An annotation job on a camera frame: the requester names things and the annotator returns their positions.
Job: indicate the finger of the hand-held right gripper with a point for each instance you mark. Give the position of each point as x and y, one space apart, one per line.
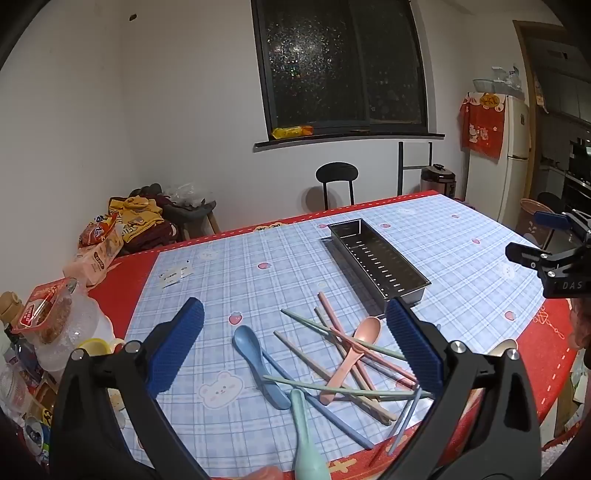
524 254
549 219

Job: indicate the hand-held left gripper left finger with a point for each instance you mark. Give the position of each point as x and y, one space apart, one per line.
178 341

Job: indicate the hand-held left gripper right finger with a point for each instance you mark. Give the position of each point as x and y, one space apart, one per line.
413 346

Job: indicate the pink chopstick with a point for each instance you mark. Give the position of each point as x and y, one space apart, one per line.
392 367
325 309

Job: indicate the pink spoon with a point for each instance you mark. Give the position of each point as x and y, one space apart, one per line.
367 330

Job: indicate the blue spoon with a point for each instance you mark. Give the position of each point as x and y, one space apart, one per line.
249 344

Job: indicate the blue chopstick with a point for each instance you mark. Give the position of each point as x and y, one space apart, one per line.
404 422
341 420

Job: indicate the beige spoon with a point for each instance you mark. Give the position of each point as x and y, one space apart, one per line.
505 345

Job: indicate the metal utensil tray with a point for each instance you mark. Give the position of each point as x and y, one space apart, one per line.
369 258

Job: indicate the green chopstick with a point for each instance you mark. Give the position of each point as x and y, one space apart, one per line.
304 319
295 382

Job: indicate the green spoon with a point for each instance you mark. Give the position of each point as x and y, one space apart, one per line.
304 443

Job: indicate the person's right hand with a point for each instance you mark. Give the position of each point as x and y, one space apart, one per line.
581 323

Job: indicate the pink plastic bin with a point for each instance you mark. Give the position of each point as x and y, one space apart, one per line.
531 221

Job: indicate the white paper labels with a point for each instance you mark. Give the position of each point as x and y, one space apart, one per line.
175 274

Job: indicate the yellow cup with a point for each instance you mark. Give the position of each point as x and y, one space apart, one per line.
94 346

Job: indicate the white fridge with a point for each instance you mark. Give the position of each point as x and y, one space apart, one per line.
515 138

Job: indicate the clear plastic bottle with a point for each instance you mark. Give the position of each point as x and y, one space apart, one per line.
78 327

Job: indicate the dark red clothes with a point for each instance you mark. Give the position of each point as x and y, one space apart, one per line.
157 233

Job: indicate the red printed towel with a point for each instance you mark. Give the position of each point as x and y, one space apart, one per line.
482 129

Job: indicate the beige snack packet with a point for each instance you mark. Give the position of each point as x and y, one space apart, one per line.
101 258

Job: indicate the dark rice cooker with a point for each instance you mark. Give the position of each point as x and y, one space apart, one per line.
436 182

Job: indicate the pink box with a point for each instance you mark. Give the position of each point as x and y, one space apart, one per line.
81 272

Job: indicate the dark stool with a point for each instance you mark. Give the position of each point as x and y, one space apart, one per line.
189 214

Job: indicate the kitchen cabinets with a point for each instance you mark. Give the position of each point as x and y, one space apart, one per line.
563 92

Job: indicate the blue plaid tablecloth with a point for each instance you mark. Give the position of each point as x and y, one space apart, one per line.
258 240

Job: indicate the yellow printed fabric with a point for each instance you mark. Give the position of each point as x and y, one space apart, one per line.
134 214

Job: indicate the red label plastic container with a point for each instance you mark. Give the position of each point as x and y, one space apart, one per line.
44 309

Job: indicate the orange snack bag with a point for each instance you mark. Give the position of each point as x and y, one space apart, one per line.
97 228

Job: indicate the clear plastic bag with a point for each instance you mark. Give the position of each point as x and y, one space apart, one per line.
184 194

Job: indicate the metal can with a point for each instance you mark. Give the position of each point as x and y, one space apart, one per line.
37 436

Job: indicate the brown cap bottle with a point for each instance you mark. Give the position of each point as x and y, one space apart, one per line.
10 307

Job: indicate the black round chair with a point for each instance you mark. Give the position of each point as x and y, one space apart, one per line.
337 173

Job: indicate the black windowsill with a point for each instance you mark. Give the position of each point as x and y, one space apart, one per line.
346 141

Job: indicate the yellow snack packet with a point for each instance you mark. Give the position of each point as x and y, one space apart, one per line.
291 132

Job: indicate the dark window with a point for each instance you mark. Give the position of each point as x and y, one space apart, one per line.
341 64

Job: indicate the black metal frame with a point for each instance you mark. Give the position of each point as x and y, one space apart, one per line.
400 166

